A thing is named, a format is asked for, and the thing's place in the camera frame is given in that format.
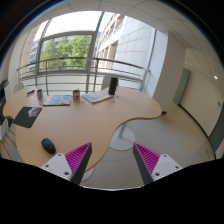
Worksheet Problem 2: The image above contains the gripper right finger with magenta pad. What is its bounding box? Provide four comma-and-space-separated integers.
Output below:
133, 143, 182, 185

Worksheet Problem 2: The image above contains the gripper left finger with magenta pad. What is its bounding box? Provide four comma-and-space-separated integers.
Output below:
42, 143, 92, 185

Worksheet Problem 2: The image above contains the black computer mouse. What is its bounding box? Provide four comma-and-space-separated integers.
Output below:
41, 138, 56, 154

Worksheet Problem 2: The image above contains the black mouse pad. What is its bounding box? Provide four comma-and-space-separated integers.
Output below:
13, 107, 42, 128

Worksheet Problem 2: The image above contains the white round table base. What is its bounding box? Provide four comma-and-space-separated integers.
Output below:
110, 124, 135, 151

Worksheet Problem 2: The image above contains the wooden curved table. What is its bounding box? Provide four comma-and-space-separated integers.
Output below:
2, 85, 163, 173

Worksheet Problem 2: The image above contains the colourful magazine on left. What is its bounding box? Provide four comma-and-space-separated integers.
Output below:
43, 95, 72, 106

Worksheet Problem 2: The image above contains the open magazine on right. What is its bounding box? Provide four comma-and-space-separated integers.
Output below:
82, 91, 111, 103

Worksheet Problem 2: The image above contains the dark drink can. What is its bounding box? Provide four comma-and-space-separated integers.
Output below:
37, 89, 43, 102

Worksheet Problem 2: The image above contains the grey chair behind table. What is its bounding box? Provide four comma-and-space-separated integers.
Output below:
101, 75, 113, 89

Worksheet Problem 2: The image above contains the metal window railing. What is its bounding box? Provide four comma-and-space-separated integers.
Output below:
17, 57, 150, 95

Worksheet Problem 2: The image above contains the grey-green door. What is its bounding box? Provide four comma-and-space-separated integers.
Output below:
173, 68, 190, 105

